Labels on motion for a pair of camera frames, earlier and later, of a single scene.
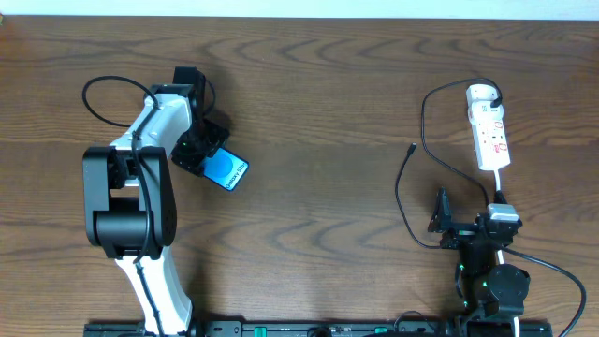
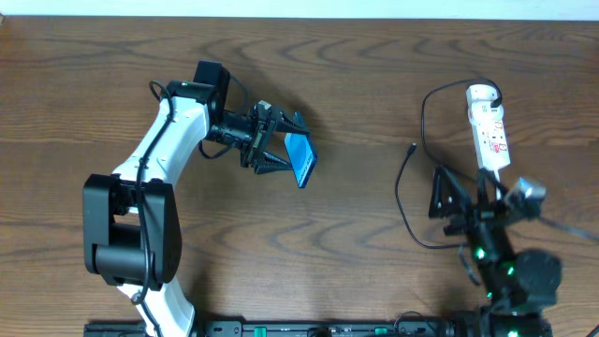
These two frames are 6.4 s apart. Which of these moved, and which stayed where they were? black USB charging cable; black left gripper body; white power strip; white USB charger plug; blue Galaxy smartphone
Moved: blue Galaxy smartphone; black left gripper body
Stayed: white power strip; black USB charging cable; white USB charger plug
